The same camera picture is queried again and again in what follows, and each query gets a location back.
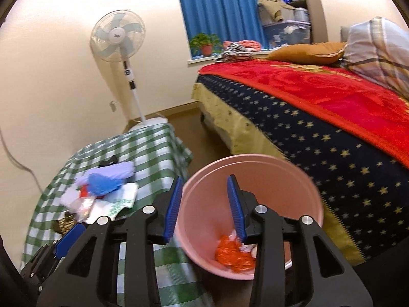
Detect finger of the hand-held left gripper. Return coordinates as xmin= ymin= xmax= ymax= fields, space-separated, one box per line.
xmin=20 ymin=223 xmax=87 ymax=295

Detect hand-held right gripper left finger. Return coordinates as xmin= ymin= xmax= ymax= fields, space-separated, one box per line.
xmin=37 ymin=176 xmax=184 ymax=307

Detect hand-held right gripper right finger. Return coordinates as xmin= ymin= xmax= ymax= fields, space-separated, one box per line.
xmin=226 ymin=174 xmax=363 ymax=307

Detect brown patterned packet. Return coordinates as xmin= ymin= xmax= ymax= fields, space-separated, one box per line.
xmin=53 ymin=213 xmax=77 ymax=233

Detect clear wrapper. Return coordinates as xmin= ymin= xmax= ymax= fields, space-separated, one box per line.
xmin=69 ymin=196 xmax=96 ymax=221

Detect white paper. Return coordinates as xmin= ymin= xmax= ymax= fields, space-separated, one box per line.
xmin=236 ymin=229 xmax=258 ymax=257

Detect white tissue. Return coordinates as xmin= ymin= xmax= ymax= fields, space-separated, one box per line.
xmin=61 ymin=187 xmax=84 ymax=207

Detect orange wrapper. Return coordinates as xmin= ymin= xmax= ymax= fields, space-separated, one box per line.
xmin=215 ymin=235 xmax=256 ymax=274

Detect pink plastic bin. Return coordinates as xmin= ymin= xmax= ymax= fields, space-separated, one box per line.
xmin=174 ymin=154 xmax=325 ymax=281

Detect white green-printed plastic bag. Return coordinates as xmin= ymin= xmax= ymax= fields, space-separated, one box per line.
xmin=85 ymin=182 xmax=139 ymax=224

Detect blue plastic glove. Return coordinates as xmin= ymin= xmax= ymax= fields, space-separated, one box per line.
xmin=88 ymin=173 xmax=123 ymax=196

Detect white foam netting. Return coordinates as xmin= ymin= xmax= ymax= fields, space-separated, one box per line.
xmin=76 ymin=161 xmax=135 ymax=186

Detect black small item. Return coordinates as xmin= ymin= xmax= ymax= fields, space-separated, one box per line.
xmin=98 ymin=155 xmax=119 ymax=167

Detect green checked tablecloth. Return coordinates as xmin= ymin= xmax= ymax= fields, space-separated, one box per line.
xmin=21 ymin=123 xmax=214 ymax=307

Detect yellow green bed sheet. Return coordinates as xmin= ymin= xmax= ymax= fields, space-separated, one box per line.
xmin=191 ymin=82 xmax=365 ymax=264

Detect bed with starry blanket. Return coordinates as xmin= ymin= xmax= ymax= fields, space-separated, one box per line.
xmin=196 ymin=74 xmax=409 ymax=261

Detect red blanket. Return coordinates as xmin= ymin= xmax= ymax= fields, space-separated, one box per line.
xmin=200 ymin=58 xmax=409 ymax=168

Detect black white striped clothes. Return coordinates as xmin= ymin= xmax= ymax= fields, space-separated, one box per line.
xmin=213 ymin=42 xmax=254 ymax=63

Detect potted green plant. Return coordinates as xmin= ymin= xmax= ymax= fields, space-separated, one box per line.
xmin=189 ymin=33 xmax=223 ymax=56

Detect pink clothes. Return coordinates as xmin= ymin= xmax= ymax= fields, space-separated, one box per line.
xmin=223 ymin=39 xmax=263 ymax=52

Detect orange pillow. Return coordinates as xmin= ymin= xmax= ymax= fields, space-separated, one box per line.
xmin=265 ymin=41 xmax=347 ymax=65

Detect clear blue storage box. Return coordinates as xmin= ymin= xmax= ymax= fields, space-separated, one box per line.
xmin=263 ymin=20 xmax=312 ymax=49

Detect white standing fan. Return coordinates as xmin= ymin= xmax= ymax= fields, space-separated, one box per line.
xmin=90 ymin=10 xmax=168 ymax=131

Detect blue curtain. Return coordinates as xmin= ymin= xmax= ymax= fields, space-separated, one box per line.
xmin=174 ymin=0 xmax=278 ymax=56

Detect beige coat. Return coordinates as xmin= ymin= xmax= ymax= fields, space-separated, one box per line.
xmin=257 ymin=0 xmax=296 ymax=23

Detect grey metal pot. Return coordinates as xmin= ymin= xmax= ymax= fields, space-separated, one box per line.
xmin=294 ymin=7 xmax=310 ymax=23

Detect plaid pillow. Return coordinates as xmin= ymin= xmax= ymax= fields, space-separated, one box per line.
xmin=340 ymin=17 xmax=409 ymax=100

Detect grey wall cable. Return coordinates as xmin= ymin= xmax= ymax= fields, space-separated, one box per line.
xmin=0 ymin=128 xmax=43 ymax=196

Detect brown partition frame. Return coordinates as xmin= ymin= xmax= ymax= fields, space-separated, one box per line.
xmin=302 ymin=0 xmax=330 ymax=43

